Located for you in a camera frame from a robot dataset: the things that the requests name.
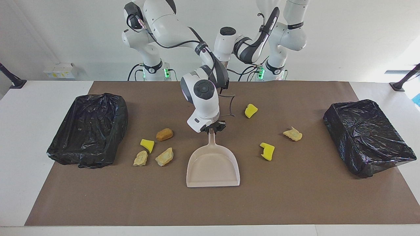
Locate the yellow sponge block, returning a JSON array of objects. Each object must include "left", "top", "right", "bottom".
[{"left": 244, "top": 104, "right": 258, "bottom": 119}]

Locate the beige plastic dustpan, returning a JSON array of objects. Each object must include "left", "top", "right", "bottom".
[{"left": 186, "top": 128, "right": 241, "bottom": 188}]

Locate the brown sponge piece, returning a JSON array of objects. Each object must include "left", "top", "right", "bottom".
[{"left": 156, "top": 128, "right": 174, "bottom": 142}]

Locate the pale beige sponge chunk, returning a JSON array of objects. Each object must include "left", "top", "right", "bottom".
[
  {"left": 155, "top": 147, "right": 174, "bottom": 167},
  {"left": 283, "top": 127, "right": 303, "bottom": 142},
  {"left": 133, "top": 150, "right": 149, "bottom": 167}
]

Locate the notched yellow sponge piece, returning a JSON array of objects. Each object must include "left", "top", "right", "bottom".
[{"left": 260, "top": 142, "right": 275, "bottom": 161}]

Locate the yellow sponge wedge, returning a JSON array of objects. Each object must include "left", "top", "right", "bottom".
[{"left": 140, "top": 139, "right": 155, "bottom": 154}]

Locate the bin lined with black bag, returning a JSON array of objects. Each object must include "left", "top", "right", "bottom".
[
  {"left": 46, "top": 93, "right": 129, "bottom": 169},
  {"left": 323, "top": 99, "right": 417, "bottom": 179}
]

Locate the brown table mat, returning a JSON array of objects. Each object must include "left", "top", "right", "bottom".
[{"left": 25, "top": 81, "right": 420, "bottom": 226}]

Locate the black angled stand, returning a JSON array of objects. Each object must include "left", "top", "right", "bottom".
[
  {"left": 389, "top": 63, "right": 420, "bottom": 92},
  {"left": 0, "top": 63, "right": 27, "bottom": 89}
]

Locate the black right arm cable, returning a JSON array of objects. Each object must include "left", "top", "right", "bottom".
[{"left": 126, "top": 10, "right": 237, "bottom": 118}]

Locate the white wall outlet box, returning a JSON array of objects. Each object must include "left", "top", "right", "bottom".
[{"left": 44, "top": 63, "right": 78, "bottom": 79}]

